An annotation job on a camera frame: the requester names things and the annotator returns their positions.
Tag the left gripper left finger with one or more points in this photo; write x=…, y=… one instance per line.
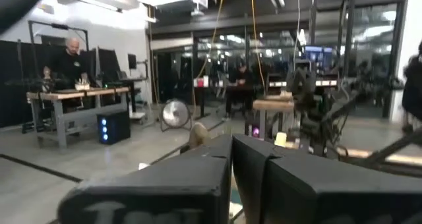
x=165, y=191

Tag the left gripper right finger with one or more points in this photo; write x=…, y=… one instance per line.
x=329, y=197

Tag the black monitor on arm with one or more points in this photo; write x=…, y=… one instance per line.
x=132, y=61

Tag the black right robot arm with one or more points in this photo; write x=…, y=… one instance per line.
x=306, y=85

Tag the pale yellow object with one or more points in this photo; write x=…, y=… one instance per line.
x=281, y=139

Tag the round metal floor fan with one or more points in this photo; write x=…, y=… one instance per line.
x=175, y=113

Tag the computer tower with blue lights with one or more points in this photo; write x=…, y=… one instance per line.
x=113, y=126

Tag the computer tower with pink light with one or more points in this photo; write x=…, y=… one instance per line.
x=254, y=130

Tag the small wooden-topped table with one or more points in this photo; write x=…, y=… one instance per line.
x=273, y=104

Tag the person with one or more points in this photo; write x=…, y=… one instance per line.
x=240, y=82
x=413, y=85
x=67, y=64

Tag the wooden-topped grey workbench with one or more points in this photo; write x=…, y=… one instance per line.
x=66, y=95

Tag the blue-screen monitor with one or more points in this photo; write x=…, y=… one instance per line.
x=318, y=52

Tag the black partition panel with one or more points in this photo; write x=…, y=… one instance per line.
x=13, y=85

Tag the black metal table frame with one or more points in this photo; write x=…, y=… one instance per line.
x=389, y=148

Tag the black rig frame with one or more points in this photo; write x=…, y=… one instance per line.
x=31, y=46

